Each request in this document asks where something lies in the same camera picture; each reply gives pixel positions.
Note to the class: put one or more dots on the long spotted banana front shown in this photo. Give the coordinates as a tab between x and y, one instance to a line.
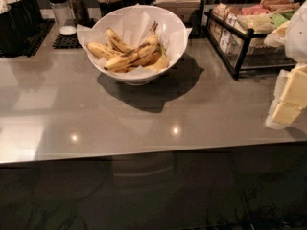
131	56

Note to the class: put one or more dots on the right yellow banana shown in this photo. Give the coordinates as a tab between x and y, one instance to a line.
159	60

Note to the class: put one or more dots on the yellow banana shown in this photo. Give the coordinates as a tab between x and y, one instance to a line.
102	51
159	60

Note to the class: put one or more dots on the banana with upright stem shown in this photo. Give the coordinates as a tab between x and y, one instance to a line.
151	39

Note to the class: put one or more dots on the white ceramic bowl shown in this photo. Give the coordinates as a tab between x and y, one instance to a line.
137	77

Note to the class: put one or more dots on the upper middle banana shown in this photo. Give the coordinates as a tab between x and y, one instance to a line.
116	41

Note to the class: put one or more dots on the left yellow banana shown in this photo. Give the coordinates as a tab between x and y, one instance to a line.
102	51

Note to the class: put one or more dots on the white paper bowl liner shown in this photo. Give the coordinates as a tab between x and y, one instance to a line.
134	23

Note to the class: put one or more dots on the small black rubber mat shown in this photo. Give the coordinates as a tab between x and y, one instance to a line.
66	42

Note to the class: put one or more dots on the pepper shaker black lid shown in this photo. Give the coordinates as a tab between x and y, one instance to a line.
80	11

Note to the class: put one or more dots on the large black rubber mat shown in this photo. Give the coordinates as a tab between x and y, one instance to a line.
34	42

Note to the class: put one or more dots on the white plastic bag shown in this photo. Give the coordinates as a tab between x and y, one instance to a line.
292	35

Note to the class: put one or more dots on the black container back left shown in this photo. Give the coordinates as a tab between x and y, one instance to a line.
28	16

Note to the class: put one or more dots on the black container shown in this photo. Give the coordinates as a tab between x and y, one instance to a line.
28	16
13	29

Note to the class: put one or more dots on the black container front left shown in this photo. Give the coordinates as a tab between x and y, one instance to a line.
13	29

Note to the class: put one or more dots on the black wire condiment rack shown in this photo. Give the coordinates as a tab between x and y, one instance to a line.
236	51

